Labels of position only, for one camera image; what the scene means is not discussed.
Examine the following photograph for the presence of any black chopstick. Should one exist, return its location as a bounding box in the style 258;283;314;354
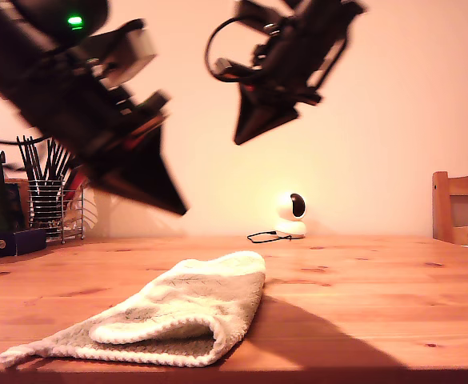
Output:
48;139;61;181
22;134;39;181
53;144;66;181
27;134;43;181
44;138;54;181
15;134;34;181

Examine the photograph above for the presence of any cream fluffy tea towel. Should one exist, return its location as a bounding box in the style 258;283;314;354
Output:
0;250;267;369

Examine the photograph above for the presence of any wire utensil holder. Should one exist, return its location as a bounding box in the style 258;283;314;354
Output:
27;178;86;244

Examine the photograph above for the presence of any white round security camera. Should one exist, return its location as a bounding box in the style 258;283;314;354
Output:
274;191;309;240

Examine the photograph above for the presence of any brown wooden box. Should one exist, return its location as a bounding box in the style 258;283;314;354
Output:
4;177;30;230

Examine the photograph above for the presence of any thick black sleeved cable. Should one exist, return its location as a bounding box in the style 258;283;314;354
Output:
305;34;349;91

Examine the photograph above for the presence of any red handled utensil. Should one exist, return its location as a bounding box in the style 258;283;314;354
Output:
62;166;89;201

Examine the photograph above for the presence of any black security camera cable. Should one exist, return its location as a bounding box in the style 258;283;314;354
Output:
246;229;295;244

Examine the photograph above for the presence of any wooden chair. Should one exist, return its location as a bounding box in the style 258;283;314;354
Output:
432;170;468;245

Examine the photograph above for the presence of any dark box with round logo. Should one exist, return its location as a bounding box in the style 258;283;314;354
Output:
0;227;47;257

